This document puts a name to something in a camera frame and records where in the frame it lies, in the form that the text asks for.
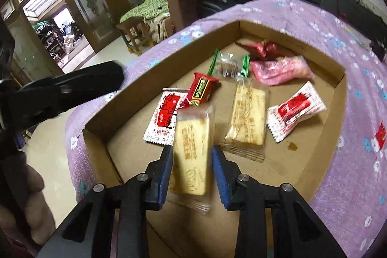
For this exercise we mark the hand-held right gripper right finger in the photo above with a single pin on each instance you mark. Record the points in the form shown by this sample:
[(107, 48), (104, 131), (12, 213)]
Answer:
[(220, 179)]

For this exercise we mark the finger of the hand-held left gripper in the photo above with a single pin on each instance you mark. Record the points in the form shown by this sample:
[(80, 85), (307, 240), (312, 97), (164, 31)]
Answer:
[(75, 85)]

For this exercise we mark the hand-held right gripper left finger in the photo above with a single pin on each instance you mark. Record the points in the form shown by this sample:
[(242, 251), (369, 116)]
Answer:
[(164, 176)]

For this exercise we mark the yellow biscuit packet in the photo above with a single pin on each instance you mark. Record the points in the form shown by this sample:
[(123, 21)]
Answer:
[(193, 155), (248, 116)]

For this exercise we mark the red and white snack packet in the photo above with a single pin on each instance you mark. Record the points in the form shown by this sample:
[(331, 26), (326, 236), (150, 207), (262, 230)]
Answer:
[(294, 110), (163, 119)]

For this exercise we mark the cardboard box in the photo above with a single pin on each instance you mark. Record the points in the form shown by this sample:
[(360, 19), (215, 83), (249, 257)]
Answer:
[(302, 158)]

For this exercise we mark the red candy packet gold label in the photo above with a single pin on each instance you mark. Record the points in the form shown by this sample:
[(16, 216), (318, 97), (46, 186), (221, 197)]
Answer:
[(201, 88)]

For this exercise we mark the clear packet green ends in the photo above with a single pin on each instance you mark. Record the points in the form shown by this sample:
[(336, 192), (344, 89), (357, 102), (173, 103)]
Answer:
[(228, 66)]

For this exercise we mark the pink cartoon snack packet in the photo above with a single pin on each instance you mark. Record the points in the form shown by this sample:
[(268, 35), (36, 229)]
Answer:
[(278, 72)]

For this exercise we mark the red foil snack packet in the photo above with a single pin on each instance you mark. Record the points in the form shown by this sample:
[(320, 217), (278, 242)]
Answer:
[(261, 49)]

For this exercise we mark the person's left hand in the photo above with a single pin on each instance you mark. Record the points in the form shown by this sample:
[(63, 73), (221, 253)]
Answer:
[(37, 206)]

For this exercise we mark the cluttered storage rack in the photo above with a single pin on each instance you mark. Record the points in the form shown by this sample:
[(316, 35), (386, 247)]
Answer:
[(57, 32)]

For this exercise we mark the wooden stool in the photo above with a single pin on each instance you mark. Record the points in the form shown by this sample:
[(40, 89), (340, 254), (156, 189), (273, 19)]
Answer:
[(133, 31)]

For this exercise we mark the beige patterned cloth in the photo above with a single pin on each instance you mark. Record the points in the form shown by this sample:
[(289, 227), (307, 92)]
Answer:
[(158, 26)]

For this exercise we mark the green patterned cloth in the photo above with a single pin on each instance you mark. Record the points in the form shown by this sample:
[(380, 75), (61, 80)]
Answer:
[(145, 5)]

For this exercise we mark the small black device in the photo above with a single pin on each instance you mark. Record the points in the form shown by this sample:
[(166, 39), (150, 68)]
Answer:
[(379, 48)]

